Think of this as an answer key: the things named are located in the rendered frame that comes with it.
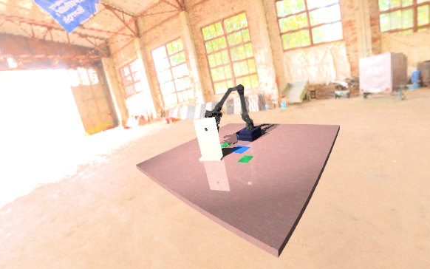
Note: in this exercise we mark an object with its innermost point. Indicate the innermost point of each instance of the blue square marker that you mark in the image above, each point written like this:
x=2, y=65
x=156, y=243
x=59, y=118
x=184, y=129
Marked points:
x=240, y=149

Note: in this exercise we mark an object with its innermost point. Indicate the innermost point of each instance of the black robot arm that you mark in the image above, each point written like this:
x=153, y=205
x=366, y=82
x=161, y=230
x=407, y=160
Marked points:
x=245, y=115

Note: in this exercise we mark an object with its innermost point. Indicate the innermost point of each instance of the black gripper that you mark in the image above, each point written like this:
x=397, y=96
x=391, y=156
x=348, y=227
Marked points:
x=217, y=116

